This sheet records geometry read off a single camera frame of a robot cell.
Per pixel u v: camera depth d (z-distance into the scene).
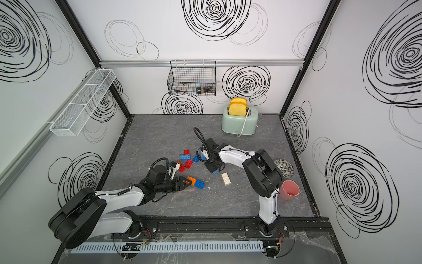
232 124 1.01
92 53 0.86
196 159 0.96
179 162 0.94
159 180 0.69
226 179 0.89
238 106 0.96
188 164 0.94
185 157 0.97
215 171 0.87
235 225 0.76
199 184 0.82
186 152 0.99
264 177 0.49
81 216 0.42
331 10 0.73
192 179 0.84
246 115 0.98
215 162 0.71
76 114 0.74
